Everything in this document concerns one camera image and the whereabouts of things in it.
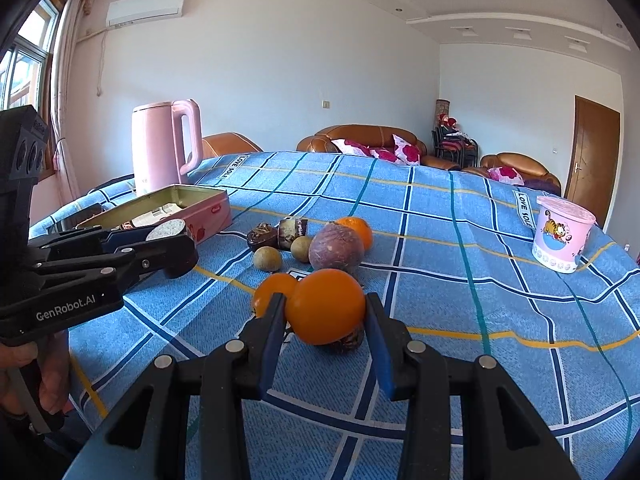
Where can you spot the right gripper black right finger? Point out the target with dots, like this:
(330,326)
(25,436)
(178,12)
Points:
(503,435)

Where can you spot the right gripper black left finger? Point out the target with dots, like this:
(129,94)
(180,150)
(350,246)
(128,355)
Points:
(144,436)

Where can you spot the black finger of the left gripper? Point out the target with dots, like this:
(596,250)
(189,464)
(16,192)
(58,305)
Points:
(86,242)
(92,280)

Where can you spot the dark round cake slice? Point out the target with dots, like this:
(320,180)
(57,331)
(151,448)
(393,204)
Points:
(174,240)

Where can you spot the green kiwi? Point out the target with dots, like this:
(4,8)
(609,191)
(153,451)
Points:
(267,259)
(300,248)

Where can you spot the orange fruit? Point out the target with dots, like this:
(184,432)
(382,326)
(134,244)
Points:
(325,307)
(361,227)
(278,283)

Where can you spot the large purple round fruit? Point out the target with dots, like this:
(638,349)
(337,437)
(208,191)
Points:
(336,247)

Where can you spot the white paper packet in tin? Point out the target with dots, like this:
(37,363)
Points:
(152,217)

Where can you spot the pink metal tin box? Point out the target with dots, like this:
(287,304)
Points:
(206,211)

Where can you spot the dark chocolate pastry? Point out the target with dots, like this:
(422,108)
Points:
(262,235)

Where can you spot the pink electric kettle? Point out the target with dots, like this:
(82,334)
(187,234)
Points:
(166,143)

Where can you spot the brown leather chair left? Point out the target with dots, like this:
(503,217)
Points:
(226,143)

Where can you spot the dark brown wrinkled fruit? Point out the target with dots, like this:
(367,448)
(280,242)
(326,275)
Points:
(347,344)

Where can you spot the blue plaid tablecloth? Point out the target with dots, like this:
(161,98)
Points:
(451,258)

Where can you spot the brown leather long sofa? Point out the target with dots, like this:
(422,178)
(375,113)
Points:
(324,141)

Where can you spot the pink cartoon cup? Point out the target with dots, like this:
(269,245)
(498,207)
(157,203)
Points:
(561,233)

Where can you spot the white air conditioner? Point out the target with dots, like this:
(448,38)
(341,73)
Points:
(128,12)

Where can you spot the pink flower pillow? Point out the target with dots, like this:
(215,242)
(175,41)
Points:
(406,153)

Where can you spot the pink flower pillow armchair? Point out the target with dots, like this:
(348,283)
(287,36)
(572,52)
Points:
(506,174)

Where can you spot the brown leather armchair right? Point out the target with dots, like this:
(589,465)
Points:
(535,174)

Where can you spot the brown wooden door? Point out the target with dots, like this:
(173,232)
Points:
(593,165)

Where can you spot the stacked dark chairs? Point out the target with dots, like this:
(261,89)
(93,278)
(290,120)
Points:
(451,144)

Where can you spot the window with frame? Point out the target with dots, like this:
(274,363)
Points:
(27,65)

